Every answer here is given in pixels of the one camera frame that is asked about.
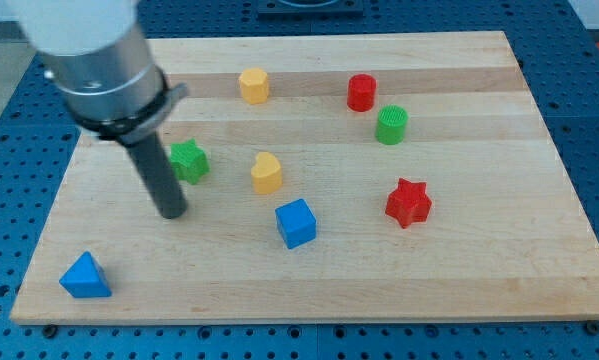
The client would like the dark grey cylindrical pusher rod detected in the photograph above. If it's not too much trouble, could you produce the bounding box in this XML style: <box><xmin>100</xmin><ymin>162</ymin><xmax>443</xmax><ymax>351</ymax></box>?
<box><xmin>124</xmin><ymin>133</ymin><xmax>188</xmax><ymax>219</ymax></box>

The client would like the blue triangle block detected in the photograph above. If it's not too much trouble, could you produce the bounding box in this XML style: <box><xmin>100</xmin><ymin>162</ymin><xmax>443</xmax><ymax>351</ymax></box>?
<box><xmin>59</xmin><ymin>251</ymin><xmax>112</xmax><ymax>298</ymax></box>

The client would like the green star block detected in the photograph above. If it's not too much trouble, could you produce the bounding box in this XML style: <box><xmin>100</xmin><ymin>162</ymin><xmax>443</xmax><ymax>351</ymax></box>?
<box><xmin>169</xmin><ymin>139</ymin><xmax>210</xmax><ymax>185</ymax></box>

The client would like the yellow hexagon block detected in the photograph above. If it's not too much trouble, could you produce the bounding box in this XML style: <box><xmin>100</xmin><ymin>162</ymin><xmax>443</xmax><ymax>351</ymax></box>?
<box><xmin>238</xmin><ymin>68</ymin><xmax>270</xmax><ymax>105</ymax></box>

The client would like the red cylinder block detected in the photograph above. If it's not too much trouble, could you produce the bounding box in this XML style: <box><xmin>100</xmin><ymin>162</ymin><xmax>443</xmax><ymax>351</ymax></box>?
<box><xmin>347</xmin><ymin>74</ymin><xmax>377</xmax><ymax>112</ymax></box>

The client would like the green cylinder block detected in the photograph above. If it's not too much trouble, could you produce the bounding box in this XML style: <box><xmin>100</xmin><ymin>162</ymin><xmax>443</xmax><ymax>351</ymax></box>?
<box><xmin>375</xmin><ymin>105</ymin><xmax>409</xmax><ymax>145</ymax></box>

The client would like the red star block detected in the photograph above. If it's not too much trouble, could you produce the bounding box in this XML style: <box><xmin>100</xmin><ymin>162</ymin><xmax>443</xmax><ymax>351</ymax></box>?
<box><xmin>385</xmin><ymin>178</ymin><xmax>433</xmax><ymax>229</ymax></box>

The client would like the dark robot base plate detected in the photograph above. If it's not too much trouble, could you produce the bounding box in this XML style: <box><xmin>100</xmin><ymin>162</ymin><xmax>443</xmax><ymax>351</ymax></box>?
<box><xmin>254</xmin><ymin>0</ymin><xmax>365</xmax><ymax>17</ymax></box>

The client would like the light wooden board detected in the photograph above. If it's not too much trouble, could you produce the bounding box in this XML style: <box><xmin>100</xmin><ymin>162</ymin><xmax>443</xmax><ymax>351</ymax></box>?
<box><xmin>11</xmin><ymin>31</ymin><xmax>599</xmax><ymax>325</ymax></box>

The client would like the blue cube block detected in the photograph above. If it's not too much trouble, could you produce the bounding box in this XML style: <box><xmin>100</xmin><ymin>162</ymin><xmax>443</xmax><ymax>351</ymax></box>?
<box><xmin>275</xmin><ymin>199</ymin><xmax>317</xmax><ymax>249</ymax></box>

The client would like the yellow heart block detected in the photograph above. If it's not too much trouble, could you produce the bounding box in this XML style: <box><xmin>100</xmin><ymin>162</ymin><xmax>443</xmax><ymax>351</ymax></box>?
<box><xmin>250</xmin><ymin>152</ymin><xmax>283</xmax><ymax>195</ymax></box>

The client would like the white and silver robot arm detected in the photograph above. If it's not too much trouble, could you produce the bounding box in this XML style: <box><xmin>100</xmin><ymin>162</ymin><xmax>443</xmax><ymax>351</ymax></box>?
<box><xmin>7</xmin><ymin>0</ymin><xmax>188</xmax><ymax>219</ymax></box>

